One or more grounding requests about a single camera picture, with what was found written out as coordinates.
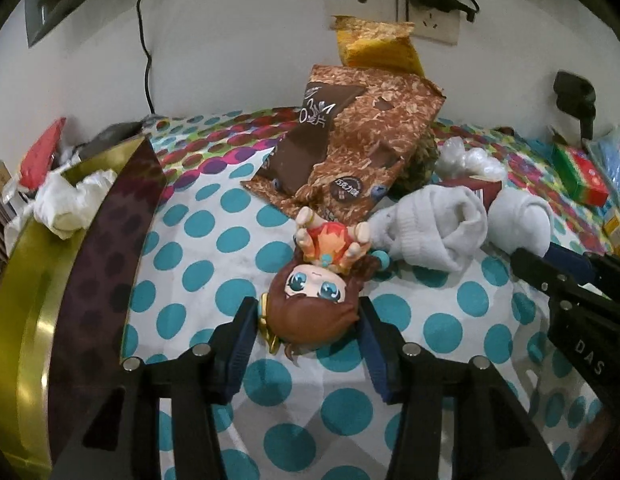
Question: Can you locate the blue plastic packet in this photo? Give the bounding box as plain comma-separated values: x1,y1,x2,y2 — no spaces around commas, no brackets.
585,127,620,202

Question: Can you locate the white wall socket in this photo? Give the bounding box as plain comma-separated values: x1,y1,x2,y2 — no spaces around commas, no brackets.
407,2,461,45

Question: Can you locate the dark red box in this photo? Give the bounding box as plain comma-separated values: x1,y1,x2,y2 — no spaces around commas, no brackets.
447,175,504,209

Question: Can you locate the crumpled white plastic bag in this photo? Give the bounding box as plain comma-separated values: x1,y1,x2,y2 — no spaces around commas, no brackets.
32,169,118,239

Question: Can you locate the dark green spiky object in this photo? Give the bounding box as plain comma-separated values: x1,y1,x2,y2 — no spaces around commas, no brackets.
390,130,439,199

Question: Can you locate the large rolled white sock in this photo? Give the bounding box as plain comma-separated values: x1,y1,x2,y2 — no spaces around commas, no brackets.
369,185,490,274

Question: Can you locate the black cable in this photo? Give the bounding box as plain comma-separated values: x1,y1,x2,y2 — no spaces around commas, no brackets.
136,0,159,117

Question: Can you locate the polka dot tablecloth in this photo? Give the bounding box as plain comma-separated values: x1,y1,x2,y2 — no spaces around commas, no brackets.
117,107,620,480

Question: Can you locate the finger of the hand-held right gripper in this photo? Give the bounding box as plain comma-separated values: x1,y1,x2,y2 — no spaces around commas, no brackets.
547,242,620,302
510,247,611,307

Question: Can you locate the gold tin box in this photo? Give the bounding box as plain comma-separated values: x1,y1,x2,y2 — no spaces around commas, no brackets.
0,135,169,480

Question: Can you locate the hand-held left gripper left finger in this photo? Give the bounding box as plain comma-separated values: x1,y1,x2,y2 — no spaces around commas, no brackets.
52,296,261,480

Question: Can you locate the white plastic bag bundle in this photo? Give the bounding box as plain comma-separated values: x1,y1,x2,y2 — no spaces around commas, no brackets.
437,136,509,184

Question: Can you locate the brown-haired doll figurine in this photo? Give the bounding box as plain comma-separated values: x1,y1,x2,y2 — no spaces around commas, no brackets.
260,205,391,361

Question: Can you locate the red packet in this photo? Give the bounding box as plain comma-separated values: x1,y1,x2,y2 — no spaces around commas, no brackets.
17,117,68,187

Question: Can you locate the brown chocolate oat snack bag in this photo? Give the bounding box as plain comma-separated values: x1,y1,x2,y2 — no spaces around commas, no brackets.
240,64,447,226

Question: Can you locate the yellow orange snack bag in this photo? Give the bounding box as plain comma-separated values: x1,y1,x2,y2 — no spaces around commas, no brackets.
331,15,425,77

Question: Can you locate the black clamp stand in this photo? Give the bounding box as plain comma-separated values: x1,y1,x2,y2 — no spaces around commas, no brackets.
552,71,599,141

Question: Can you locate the yellow packet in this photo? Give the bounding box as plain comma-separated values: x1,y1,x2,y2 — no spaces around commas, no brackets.
602,205,620,262

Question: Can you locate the green box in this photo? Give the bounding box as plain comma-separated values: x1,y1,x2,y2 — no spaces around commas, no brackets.
552,142,614,207

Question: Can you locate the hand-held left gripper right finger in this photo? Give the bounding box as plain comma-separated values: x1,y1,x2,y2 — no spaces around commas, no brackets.
357,296,566,480

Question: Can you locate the small white sock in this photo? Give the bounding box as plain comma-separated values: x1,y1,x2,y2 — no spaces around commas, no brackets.
487,194,554,257

